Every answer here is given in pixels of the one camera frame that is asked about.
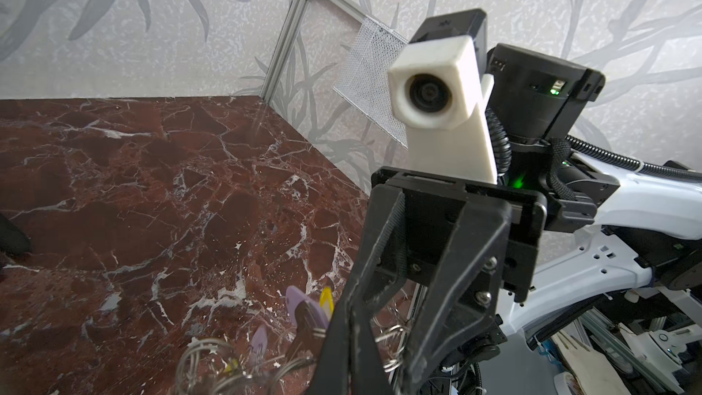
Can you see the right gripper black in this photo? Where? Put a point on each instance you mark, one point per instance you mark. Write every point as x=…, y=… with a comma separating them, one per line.
x=472, y=234

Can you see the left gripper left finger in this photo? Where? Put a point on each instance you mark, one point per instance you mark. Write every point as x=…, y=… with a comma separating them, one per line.
x=331, y=375

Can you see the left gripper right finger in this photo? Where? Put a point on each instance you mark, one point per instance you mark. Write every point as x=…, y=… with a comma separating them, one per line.
x=367, y=372

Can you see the key with purple tag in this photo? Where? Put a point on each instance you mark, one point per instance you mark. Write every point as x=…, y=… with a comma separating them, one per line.
x=303, y=309

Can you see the large metal key ring plate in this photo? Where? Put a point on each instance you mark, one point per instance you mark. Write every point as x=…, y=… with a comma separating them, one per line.
x=214, y=366

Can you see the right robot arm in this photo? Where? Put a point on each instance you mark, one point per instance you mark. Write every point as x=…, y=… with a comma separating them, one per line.
x=613, y=224

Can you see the key with yellow tag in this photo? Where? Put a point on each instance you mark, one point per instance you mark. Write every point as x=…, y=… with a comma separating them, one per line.
x=326, y=302

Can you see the green black garden glove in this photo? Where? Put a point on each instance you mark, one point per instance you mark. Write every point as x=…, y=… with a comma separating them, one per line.
x=14, y=243

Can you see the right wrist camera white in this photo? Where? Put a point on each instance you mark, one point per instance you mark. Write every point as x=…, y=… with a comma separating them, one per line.
x=439, y=90

